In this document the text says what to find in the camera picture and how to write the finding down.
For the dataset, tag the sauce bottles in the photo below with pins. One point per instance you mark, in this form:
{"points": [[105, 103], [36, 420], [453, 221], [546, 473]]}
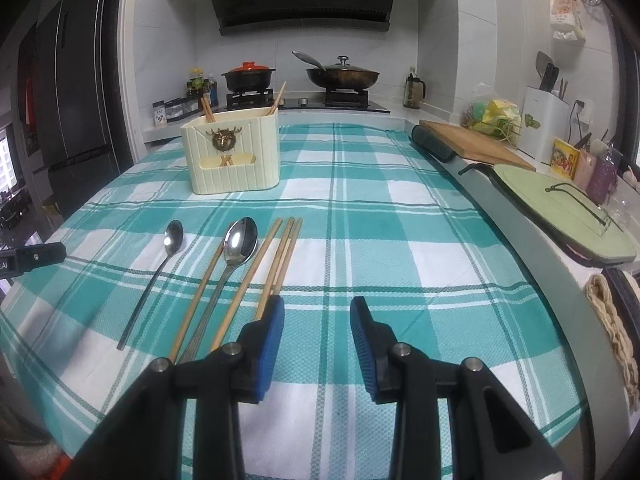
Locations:
{"points": [[201, 86]]}

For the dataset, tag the hanging plastic bag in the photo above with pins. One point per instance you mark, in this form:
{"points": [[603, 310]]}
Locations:
{"points": [[566, 21]]}

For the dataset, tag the wok with glass lid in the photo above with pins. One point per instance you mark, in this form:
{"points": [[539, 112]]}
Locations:
{"points": [[339, 76]]}

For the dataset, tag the bag of colourful sponges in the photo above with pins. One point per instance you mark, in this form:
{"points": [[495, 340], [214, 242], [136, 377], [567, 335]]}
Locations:
{"points": [[500, 119]]}

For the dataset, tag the glass water jug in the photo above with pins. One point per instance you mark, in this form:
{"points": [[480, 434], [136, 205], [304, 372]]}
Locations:
{"points": [[415, 90]]}

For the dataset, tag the white knife holder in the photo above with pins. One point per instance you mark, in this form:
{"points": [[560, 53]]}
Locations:
{"points": [[544, 114]]}

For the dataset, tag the clay pot orange lid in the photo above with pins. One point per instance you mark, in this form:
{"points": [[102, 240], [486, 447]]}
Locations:
{"points": [[249, 77]]}

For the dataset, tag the dark wooden chopstick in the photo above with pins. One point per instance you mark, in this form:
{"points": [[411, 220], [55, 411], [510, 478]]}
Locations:
{"points": [[186, 321]]}

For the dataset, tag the small steel spoon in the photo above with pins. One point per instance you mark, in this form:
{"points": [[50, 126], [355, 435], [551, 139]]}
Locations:
{"points": [[172, 242]]}

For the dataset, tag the black gas stove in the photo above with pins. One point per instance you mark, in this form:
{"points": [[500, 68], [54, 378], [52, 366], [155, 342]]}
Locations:
{"points": [[355, 101]]}

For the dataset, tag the large steel spoon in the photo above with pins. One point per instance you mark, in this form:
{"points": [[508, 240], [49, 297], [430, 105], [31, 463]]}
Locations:
{"points": [[238, 246]]}

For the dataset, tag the yellow seasoning packet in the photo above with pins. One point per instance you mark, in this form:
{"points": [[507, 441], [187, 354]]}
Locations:
{"points": [[564, 158]]}

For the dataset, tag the cream utensil holder box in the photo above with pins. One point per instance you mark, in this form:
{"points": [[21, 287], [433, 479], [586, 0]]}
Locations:
{"points": [[238, 152]]}

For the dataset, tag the teal plaid tablecloth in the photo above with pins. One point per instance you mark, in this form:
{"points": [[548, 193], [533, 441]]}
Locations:
{"points": [[379, 221]]}

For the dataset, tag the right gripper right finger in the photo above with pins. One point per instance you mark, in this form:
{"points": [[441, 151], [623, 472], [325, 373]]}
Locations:
{"points": [[373, 341]]}

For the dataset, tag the black refrigerator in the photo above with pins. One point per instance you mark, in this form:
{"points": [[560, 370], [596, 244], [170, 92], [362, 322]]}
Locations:
{"points": [[79, 119]]}

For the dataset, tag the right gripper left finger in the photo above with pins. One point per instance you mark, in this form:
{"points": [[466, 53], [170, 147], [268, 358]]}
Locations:
{"points": [[260, 343]]}

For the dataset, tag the chopstick in holder left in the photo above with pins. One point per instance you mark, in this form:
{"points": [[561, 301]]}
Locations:
{"points": [[210, 117]]}

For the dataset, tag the chopstick in holder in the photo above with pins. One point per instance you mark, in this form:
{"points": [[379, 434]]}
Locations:
{"points": [[276, 102], [210, 117]]}

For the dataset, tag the chopstick in holder right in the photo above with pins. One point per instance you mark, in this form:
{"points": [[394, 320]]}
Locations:
{"points": [[276, 102]]}

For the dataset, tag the wooden cutting board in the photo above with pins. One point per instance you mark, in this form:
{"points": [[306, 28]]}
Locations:
{"points": [[473, 145]]}

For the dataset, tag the braided trivet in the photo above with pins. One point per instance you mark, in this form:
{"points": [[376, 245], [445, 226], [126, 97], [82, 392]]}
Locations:
{"points": [[600, 297]]}

